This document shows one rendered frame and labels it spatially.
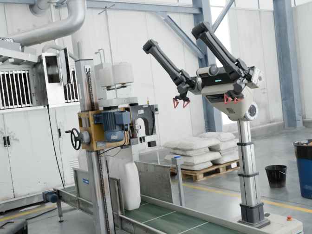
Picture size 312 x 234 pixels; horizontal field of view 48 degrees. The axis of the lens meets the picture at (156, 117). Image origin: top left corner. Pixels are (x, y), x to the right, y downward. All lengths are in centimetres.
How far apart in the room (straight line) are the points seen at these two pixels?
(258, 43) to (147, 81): 408
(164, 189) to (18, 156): 265
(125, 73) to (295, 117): 894
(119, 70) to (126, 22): 520
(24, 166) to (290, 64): 810
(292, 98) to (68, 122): 743
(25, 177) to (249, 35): 731
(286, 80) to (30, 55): 807
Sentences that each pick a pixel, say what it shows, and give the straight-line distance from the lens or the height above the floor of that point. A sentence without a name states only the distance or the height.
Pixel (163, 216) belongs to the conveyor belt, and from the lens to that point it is 313.
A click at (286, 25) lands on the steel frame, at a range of 1140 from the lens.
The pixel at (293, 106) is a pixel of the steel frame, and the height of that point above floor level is 68.
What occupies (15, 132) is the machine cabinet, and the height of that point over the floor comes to 113.
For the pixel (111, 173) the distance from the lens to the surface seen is 352.
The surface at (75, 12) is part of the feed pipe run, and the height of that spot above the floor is 273.
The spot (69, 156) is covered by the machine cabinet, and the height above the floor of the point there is 63.
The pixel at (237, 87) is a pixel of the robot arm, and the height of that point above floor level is 139.
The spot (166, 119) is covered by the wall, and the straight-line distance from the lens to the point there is 822.
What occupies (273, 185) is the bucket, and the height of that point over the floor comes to 4.
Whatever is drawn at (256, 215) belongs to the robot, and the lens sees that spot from 305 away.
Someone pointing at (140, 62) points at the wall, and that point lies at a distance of 795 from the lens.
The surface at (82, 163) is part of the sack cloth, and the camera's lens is 404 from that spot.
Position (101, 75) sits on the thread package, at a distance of 304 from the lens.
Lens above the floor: 138
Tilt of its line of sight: 3 degrees down
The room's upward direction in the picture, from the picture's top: 7 degrees counter-clockwise
